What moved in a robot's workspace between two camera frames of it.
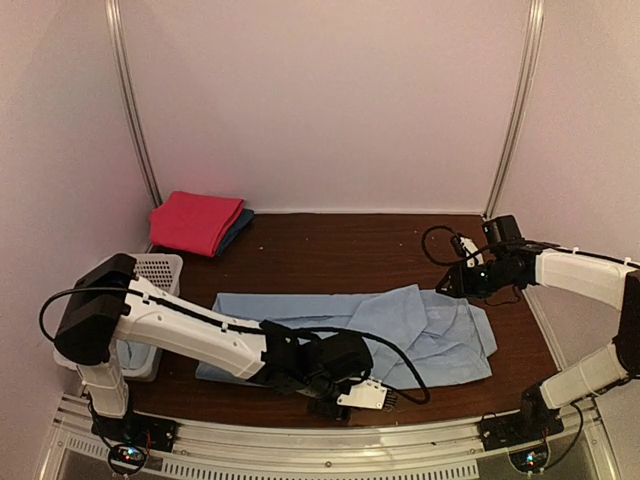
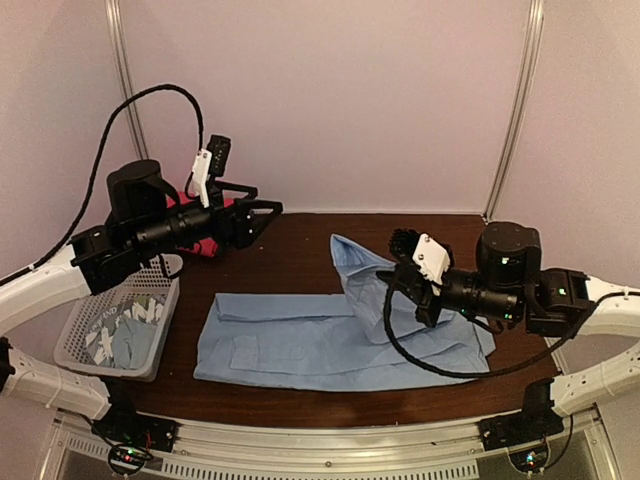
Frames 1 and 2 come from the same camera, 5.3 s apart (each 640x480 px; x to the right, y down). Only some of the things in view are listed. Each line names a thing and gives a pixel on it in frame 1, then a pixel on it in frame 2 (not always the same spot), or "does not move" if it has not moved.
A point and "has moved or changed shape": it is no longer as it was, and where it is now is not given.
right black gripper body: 480,286 → 426,313
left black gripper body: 319,388 → 223,233
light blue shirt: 418,338 has moved or changed shape
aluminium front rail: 439,452 does not move
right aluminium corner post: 522,106 does not move
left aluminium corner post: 113,13 does not move
